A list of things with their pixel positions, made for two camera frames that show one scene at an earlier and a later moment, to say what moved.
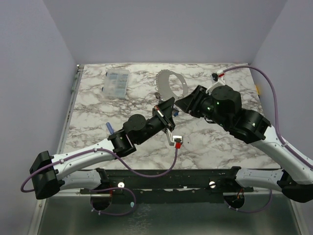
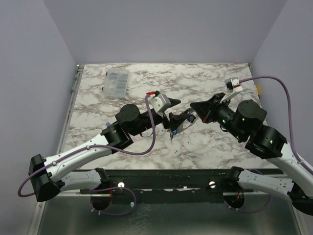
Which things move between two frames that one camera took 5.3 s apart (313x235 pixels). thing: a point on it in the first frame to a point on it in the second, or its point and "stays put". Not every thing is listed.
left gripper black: [166, 122] stays put
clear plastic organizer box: [115, 82] stays put
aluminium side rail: [69, 109] stays put
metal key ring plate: [164, 88] to [192, 118]
